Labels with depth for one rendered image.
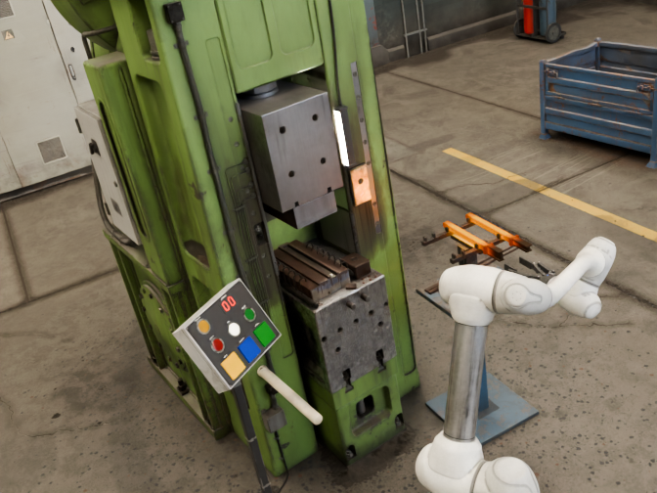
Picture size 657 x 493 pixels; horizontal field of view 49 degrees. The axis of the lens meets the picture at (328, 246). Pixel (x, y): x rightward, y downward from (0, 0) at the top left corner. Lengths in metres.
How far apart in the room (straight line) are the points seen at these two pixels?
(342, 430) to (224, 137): 1.47
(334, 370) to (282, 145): 1.05
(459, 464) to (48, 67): 6.35
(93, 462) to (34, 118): 4.57
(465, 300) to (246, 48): 1.25
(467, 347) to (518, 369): 1.77
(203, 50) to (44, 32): 5.20
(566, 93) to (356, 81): 3.71
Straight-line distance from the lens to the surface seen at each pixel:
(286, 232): 3.45
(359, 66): 3.07
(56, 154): 8.02
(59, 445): 4.33
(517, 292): 2.13
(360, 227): 3.25
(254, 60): 2.80
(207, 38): 2.70
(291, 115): 2.74
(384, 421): 3.58
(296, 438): 3.56
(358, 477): 3.53
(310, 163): 2.83
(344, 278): 3.10
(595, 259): 2.64
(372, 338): 3.26
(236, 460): 3.78
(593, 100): 6.39
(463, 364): 2.28
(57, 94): 7.91
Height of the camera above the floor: 2.55
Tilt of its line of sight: 28 degrees down
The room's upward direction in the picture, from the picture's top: 11 degrees counter-clockwise
